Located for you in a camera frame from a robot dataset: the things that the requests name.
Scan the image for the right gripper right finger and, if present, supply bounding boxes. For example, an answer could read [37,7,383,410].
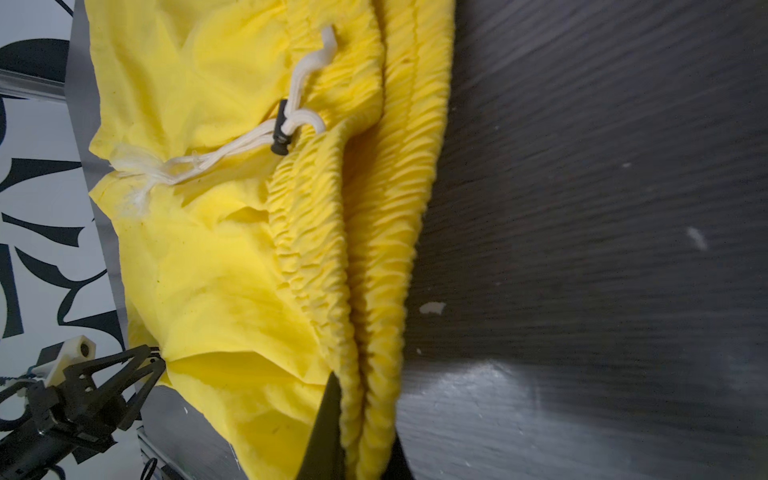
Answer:
[380,434,415,480]

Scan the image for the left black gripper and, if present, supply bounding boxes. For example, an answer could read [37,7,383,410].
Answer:
[1,345,166,479]

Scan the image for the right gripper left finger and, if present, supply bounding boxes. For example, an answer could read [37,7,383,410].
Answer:
[295,373,345,480]

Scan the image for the yellow shorts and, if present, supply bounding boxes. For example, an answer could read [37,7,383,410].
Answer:
[85,1,455,479]

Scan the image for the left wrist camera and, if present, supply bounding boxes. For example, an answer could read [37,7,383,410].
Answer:
[28,336,96,386]

